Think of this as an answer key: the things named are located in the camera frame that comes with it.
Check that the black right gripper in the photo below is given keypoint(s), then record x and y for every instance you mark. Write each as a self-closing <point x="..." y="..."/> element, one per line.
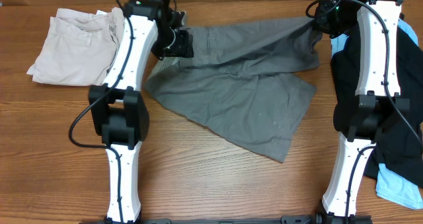
<point x="322" y="21"/>

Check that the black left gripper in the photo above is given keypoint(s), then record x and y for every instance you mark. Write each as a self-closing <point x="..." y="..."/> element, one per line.
<point x="183" y="45"/>

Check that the light blue garment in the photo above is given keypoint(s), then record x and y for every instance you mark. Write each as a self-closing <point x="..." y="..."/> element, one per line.
<point x="398" y="180"/>

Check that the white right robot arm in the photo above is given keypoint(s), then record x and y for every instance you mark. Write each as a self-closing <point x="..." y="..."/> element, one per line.
<point x="377" y="104"/>

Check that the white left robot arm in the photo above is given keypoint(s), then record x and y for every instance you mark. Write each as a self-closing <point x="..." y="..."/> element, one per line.
<point x="119" y="113"/>

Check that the grey shorts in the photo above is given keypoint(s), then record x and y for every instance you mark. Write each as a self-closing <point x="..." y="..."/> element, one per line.
<point x="242" y="82"/>

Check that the beige folded shorts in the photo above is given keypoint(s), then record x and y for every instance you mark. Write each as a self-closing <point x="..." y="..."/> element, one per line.
<point x="79" y="49"/>

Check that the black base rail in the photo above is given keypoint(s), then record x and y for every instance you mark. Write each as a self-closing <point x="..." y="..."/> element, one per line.
<point x="287" y="219"/>

